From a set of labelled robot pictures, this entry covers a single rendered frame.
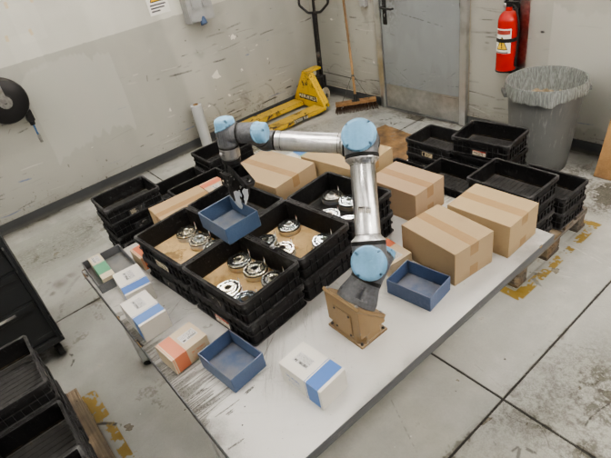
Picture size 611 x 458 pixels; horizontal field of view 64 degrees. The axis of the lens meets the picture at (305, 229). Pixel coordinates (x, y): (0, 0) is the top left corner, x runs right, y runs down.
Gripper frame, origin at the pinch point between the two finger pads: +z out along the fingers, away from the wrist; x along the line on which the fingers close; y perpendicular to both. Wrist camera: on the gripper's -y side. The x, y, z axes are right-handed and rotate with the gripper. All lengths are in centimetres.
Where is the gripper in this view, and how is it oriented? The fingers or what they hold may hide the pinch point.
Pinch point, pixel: (243, 205)
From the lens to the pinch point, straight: 194.7
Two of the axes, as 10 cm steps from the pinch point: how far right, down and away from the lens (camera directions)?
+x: -7.8, 4.0, -4.8
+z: 1.1, 8.5, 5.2
